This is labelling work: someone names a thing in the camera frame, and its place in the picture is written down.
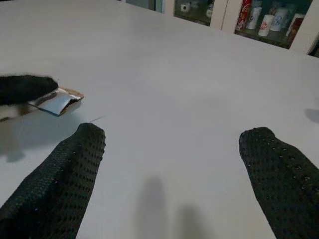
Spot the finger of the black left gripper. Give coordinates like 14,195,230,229
0,74,59,106

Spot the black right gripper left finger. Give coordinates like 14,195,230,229
0,122,106,239

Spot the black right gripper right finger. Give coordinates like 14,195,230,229
238,126,319,239

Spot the brown cardboard piece with foil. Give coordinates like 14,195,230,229
27,85,85,117

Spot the red and white cup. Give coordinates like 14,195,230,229
286,13,306,38

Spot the white cup with red print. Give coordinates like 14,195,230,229
258,14,275,37

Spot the white cup with blue print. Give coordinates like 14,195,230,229
270,7,289,32

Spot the red cola can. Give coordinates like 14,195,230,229
236,0,254,30

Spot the white glass-door cabinet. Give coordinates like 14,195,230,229
124,0,319,57

